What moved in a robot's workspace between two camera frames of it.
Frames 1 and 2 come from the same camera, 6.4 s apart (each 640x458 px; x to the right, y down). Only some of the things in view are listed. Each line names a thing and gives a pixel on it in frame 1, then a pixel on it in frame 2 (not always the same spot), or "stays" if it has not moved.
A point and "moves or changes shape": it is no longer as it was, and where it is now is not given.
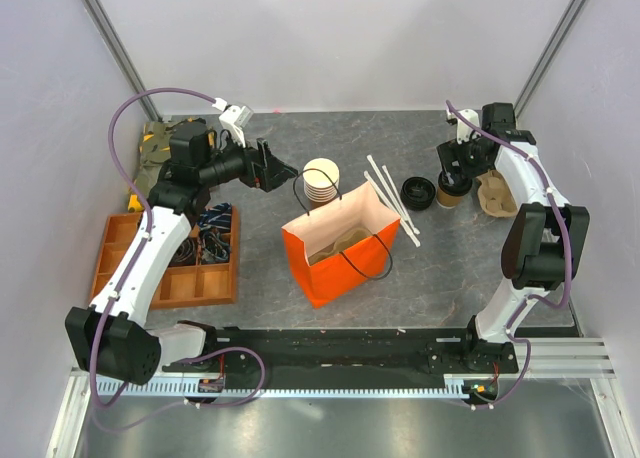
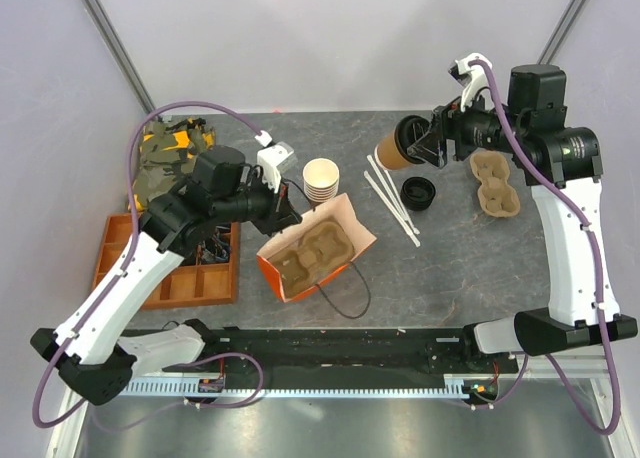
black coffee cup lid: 454,184 → 408,132
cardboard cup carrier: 350,239 moves or changes shape
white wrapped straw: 406,232 stays
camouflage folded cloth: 155,149 stays
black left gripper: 262,170 → 281,214
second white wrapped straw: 413,228 stays
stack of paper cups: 320,188 stays
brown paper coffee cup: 447,201 → 387,154
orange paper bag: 342,242 moves or changes shape
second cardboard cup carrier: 494,195 stays
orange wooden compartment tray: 180,285 stays
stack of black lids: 417,193 stays
